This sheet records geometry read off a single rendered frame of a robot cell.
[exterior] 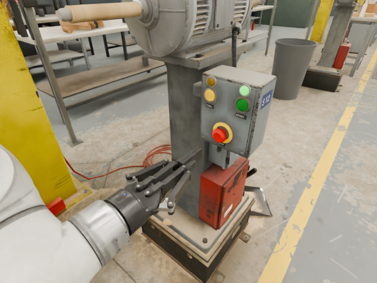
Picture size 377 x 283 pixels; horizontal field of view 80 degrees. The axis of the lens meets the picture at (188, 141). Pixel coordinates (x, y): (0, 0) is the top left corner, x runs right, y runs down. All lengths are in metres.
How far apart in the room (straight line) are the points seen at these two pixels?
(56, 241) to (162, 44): 0.53
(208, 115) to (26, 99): 1.12
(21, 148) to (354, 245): 2.05
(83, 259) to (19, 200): 0.12
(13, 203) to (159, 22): 0.51
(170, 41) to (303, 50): 2.69
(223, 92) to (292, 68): 2.74
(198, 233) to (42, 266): 0.92
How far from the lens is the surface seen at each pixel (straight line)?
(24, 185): 0.39
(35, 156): 1.65
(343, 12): 4.02
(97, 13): 0.59
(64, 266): 0.36
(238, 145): 0.60
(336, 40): 4.05
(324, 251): 1.70
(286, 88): 3.38
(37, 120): 1.57
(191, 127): 0.93
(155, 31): 0.69
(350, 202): 2.07
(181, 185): 0.44
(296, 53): 3.23
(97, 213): 0.38
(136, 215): 0.39
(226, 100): 0.57
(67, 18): 0.57
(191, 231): 1.21
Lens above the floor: 1.30
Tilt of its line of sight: 34 degrees down
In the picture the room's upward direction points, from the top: straight up
